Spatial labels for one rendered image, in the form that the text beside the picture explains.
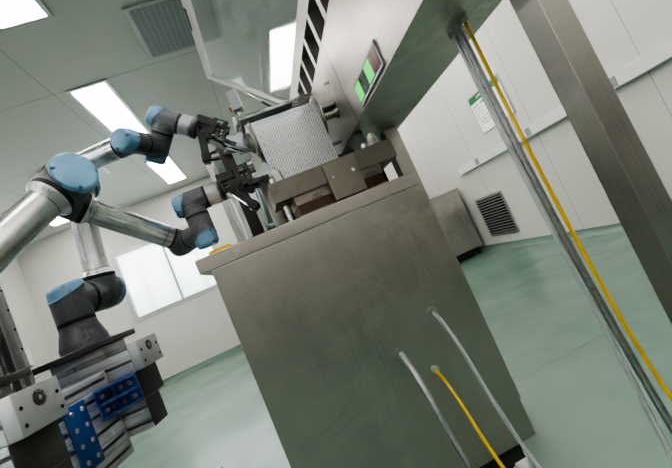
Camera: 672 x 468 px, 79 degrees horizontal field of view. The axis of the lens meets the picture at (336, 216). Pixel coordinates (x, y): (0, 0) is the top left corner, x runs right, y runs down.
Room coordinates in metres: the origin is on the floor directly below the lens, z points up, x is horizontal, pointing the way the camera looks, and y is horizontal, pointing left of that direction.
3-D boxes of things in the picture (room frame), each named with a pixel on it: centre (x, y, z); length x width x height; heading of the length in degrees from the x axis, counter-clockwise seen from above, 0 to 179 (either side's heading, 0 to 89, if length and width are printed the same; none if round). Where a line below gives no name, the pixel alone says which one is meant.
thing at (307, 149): (1.39, 0.03, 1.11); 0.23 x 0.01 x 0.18; 101
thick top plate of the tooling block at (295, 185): (1.28, -0.03, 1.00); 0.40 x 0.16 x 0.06; 101
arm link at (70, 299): (1.38, 0.94, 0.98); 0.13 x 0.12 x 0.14; 166
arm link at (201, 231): (1.32, 0.43, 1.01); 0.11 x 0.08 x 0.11; 51
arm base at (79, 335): (1.37, 0.94, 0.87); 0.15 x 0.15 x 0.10
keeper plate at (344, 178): (1.19, -0.07, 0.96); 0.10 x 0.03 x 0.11; 101
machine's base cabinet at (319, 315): (2.36, 0.29, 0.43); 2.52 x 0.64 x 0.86; 11
